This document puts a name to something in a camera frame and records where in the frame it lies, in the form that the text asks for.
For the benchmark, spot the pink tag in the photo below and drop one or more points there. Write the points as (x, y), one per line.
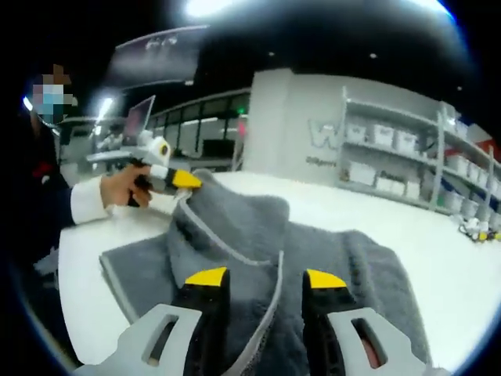
(242, 129)

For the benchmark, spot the grey background desk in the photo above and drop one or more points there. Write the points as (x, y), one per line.
(109, 156)

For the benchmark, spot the desk monitor reddish screen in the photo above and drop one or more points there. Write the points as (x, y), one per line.
(137, 117)

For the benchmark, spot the group of white storage boxes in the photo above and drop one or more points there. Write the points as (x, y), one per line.
(385, 133)

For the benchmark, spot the person's left hand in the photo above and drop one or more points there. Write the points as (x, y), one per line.
(117, 188)

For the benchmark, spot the long ceiling light strip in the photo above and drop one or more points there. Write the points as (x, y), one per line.
(274, 6)

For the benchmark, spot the grey towel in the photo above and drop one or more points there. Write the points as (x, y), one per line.
(242, 223)

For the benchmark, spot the large hanging dark screen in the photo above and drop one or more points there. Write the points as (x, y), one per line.
(156, 58)

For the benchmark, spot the black monitor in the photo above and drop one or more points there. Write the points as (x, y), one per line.
(219, 148)

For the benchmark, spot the grey metal shelving rack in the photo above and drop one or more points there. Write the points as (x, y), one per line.
(440, 156)

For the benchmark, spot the person's dark-clothed body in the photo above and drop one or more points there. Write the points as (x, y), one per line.
(35, 219)

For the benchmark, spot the short ceiling light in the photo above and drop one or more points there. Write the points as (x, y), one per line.
(104, 111)

